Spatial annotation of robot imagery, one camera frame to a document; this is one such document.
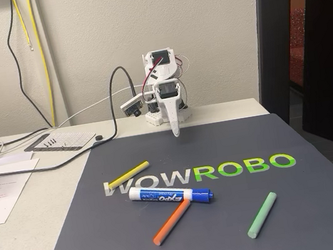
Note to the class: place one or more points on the blue Expo dry-erase marker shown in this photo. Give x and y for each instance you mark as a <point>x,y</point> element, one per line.
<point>165,195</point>

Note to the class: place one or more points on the yellow chalk stick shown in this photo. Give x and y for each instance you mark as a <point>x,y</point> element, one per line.
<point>130,173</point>

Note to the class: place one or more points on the small black round cap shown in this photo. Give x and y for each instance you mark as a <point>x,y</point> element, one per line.
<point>99,138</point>

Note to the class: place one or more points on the grey WOWROBO mat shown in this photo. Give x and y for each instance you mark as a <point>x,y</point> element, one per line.
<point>251,137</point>

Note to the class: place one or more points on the striped magnetic screw mat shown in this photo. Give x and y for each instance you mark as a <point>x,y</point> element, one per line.
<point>73,138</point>

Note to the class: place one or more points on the orange chalk stick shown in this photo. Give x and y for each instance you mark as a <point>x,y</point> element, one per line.
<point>169,224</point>

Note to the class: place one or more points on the small black screw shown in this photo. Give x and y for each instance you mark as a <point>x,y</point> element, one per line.
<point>49,143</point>
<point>45,144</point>
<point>54,141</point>

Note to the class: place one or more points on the green chalk stick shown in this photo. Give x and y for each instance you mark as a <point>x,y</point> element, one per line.
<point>261,216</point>

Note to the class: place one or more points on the blank white paper sheet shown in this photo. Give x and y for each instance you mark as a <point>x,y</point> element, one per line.
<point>11,168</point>
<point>16,158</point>

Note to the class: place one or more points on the printed white paper sheet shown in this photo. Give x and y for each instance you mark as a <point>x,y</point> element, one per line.
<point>1,202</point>

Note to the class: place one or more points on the white gripper camera module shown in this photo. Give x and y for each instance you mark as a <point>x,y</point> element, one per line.
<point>131,105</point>

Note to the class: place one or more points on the dark door frame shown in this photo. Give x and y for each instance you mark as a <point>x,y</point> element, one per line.
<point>276,34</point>

